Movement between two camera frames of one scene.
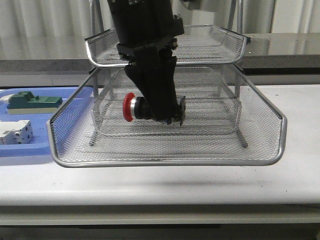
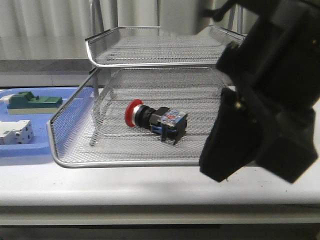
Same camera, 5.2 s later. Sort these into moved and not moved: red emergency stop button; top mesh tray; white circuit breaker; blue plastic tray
Moved: red emergency stop button
Not moved: top mesh tray; blue plastic tray; white circuit breaker
